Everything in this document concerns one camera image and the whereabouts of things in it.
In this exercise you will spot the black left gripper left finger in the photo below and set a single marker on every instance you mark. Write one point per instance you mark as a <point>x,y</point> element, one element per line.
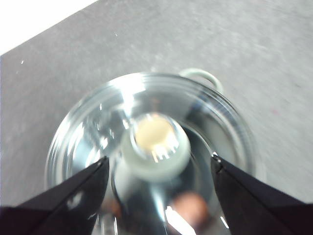
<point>61,208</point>

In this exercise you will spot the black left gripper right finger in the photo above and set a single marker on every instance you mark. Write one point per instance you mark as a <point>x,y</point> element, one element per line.
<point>256,208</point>

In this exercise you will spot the brown egg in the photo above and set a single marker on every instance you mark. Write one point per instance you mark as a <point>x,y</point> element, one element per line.
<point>189,205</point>

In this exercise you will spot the glass lid with green knob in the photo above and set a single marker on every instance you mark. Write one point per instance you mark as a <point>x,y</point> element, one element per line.
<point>156,159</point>

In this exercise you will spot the pale green electric pot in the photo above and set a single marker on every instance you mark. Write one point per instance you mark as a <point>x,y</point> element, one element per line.
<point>210,76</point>

